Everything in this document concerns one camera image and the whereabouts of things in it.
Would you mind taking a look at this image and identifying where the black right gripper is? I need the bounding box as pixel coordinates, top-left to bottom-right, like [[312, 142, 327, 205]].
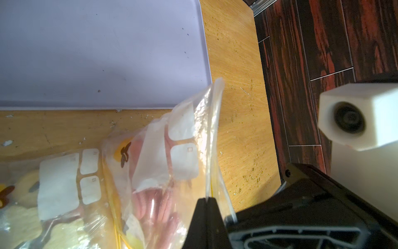
[[227, 164, 398, 249]]

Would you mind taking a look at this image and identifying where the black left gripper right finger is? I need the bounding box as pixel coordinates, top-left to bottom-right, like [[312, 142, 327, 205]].
[[206, 198, 232, 249]]

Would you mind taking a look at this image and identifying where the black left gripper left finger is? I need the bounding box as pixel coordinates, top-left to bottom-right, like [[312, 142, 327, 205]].
[[182, 198, 207, 249]]

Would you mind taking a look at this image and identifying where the ziploc bag with pink cookies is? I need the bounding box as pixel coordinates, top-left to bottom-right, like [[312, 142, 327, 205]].
[[101, 78, 237, 249]]

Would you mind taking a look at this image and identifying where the ziploc bag with yellow cookies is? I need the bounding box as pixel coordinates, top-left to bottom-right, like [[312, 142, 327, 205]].
[[1, 148, 119, 249]]

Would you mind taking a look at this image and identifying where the aluminium corner profile right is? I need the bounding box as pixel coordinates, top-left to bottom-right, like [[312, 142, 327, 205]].
[[250, 0, 277, 17]]

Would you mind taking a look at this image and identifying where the lavender plastic tray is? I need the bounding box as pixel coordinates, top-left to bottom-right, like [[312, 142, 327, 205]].
[[1, 1, 212, 110]]

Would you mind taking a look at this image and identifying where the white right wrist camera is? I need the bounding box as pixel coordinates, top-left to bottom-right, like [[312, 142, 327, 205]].
[[318, 83, 398, 221]]

